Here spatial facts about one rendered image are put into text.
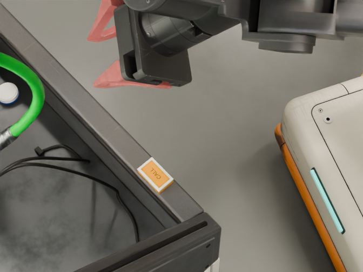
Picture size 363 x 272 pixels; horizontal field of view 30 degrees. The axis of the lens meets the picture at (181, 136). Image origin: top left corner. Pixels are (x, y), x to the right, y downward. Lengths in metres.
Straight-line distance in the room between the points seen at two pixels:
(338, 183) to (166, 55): 1.21
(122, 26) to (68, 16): 1.77
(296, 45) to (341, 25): 0.04
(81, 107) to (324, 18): 0.65
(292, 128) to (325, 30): 1.37
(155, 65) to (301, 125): 1.26
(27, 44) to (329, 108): 0.96
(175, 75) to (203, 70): 1.60
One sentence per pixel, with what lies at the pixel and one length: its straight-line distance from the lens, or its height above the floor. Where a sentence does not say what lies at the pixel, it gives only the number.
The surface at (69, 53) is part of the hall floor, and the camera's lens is 2.31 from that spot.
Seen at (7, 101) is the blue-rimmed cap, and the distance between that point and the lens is 1.26.
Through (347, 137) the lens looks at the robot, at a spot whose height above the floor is 0.28.
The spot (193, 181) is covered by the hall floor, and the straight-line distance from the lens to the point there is 2.06.
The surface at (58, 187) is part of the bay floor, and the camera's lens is 1.18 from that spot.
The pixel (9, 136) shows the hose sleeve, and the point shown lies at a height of 1.16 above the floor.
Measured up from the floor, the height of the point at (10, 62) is 1.31.
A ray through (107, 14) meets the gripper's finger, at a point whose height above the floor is 1.37.
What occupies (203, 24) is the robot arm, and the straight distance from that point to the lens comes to 0.58.
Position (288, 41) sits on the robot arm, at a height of 1.47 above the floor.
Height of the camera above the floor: 1.90
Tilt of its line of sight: 64 degrees down
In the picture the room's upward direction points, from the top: 2 degrees counter-clockwise
